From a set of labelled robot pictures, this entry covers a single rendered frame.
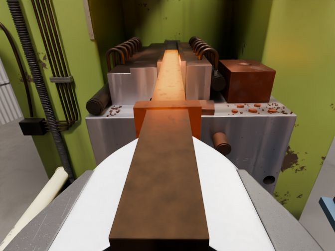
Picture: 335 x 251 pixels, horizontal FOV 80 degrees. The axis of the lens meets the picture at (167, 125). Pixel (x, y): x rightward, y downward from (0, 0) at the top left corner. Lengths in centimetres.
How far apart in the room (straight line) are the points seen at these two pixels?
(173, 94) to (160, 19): 70
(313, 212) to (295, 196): 73
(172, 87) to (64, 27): 43
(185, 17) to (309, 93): 50
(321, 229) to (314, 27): 118
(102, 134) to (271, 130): 31
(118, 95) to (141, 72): 7
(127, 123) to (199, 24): 59
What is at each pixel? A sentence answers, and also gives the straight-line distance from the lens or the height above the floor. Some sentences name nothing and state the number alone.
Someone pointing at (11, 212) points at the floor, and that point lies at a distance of 172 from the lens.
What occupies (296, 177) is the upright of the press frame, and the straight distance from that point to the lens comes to 82.
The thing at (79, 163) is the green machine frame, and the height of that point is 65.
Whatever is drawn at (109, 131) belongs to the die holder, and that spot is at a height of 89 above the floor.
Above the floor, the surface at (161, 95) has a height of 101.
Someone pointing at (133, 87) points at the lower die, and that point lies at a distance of 41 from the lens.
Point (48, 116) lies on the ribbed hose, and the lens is 66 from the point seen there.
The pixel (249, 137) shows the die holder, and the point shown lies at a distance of 41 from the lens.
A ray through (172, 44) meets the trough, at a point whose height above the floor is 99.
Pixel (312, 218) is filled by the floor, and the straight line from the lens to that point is 157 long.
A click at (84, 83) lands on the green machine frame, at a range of 60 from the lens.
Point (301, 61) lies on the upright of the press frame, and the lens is 62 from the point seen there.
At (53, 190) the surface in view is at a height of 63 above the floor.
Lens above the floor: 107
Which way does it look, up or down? 28 degrees down
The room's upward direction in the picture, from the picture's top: 2 degrees counter-clockwise
